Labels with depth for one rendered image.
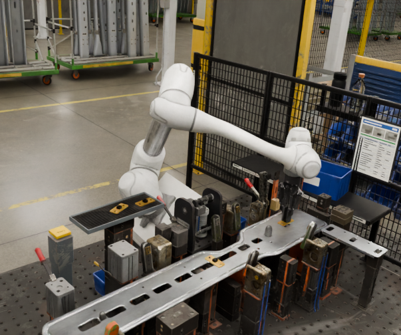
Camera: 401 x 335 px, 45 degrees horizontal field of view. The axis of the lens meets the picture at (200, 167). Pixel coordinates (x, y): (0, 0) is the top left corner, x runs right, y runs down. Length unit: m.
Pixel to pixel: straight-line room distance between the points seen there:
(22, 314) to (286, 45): 2.93
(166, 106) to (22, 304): 1.05
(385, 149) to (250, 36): 2.23
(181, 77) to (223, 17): 2.70
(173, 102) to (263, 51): 2.45
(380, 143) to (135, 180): 1.22
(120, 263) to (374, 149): 1.41
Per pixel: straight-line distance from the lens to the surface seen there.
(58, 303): 1.75
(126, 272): 1.85
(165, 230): 2.00
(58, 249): 1.87
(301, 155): 1.95
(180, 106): 2.00
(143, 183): 2.43
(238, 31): 4.59
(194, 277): 1.90
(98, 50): 9.69
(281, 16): 4.23
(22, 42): 8.91
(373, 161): 2.61
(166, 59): 8.87
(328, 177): 2.56
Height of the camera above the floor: 2.10
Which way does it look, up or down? 23 degrees down
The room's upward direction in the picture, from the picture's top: 4 degrees clockwise
